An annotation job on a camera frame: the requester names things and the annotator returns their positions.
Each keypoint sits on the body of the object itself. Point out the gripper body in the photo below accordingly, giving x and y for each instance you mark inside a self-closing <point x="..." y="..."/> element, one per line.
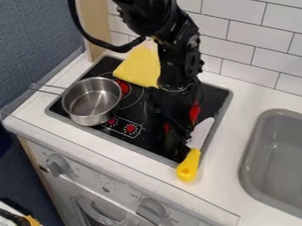
<point x="173" y="103"/>

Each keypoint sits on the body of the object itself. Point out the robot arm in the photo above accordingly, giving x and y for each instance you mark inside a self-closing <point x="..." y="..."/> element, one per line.
<point x="157" y="14"/>

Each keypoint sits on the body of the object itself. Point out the red toy pepper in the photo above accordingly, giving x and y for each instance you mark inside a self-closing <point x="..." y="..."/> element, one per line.
<point x="194" y="113"/>

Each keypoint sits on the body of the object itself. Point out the yellow cloth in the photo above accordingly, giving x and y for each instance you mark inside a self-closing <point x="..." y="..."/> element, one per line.
<point x="139" y="67"/>

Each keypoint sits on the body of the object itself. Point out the toy stove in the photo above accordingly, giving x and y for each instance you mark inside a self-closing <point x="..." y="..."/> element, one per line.
<point x="135" y="113"/>

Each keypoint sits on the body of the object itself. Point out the silver pot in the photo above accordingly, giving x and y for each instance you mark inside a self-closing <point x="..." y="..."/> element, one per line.
<point x="92" y="101"/>

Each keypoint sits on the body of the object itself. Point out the toy sink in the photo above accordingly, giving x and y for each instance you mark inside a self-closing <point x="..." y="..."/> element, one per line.
<point x="275" y="159"/>

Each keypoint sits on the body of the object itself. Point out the beige wooden post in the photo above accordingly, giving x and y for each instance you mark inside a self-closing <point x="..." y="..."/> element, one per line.
<point x="94" y="17"/>

